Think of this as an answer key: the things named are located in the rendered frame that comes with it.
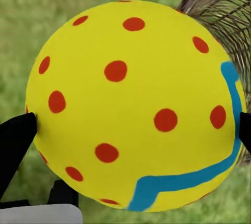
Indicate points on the wicker basket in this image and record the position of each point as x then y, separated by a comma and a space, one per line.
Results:
229, 36

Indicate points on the easter egg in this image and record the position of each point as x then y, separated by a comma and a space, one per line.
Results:
137, 106

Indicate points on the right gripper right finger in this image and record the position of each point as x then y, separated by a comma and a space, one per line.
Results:
245, 130

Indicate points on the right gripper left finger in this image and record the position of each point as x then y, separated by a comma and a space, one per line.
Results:
16, 136

